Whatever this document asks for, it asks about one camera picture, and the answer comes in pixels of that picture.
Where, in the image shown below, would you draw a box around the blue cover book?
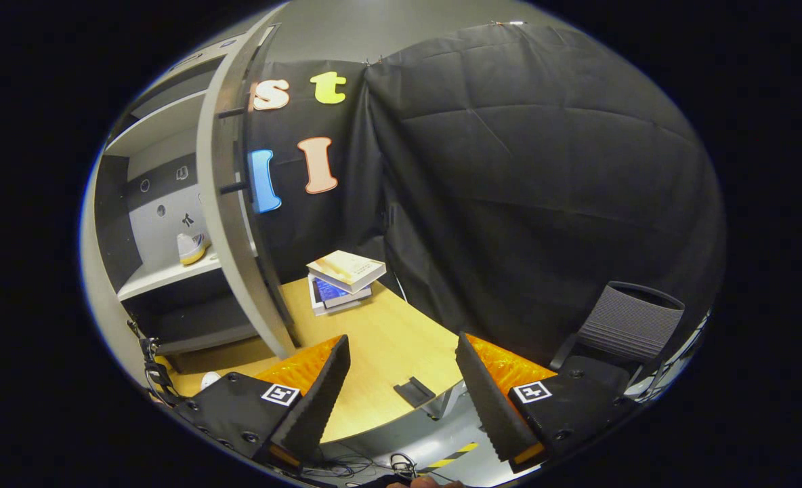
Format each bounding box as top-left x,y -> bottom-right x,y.
308,274 -> 373,317

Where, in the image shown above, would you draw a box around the grey cabinet door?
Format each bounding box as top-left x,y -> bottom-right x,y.
196,3 -> 301,361
79,152 -> 146,391

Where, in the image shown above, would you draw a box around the grey white shoe cabinet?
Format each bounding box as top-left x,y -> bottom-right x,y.
79,3 -> 301,392

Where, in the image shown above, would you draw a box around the black mesh office chair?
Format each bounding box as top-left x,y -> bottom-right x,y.
549,281 -> 686,402

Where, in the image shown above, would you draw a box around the black backdrop cloth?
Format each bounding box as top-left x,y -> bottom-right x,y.
245,60 -> 389,287
364,24 -> 727,382

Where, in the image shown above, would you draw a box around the black floor cables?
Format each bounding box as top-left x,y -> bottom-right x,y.
299,450 -> 419,483

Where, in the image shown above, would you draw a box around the black right door handle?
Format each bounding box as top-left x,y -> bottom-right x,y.
215,105 -> 253,197

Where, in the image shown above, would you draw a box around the black plastic stand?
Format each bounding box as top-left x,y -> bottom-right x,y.
394,377 -> 436,409

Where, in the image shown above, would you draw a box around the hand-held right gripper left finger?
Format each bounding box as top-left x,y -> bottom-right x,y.
174,334 -> 351,472

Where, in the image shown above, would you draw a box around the metal table leg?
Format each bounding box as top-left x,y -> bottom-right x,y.
428,381 -> 471,422

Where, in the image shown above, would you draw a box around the white cabinet shelf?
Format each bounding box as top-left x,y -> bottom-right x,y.
105,91 -> 207,158
117,251 -> 229,302

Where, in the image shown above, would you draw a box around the yellow black floor tape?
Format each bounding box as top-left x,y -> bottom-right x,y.
417,442 -> 480,474

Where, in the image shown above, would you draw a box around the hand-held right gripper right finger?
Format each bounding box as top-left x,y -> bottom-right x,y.
455,331 -> 635,474

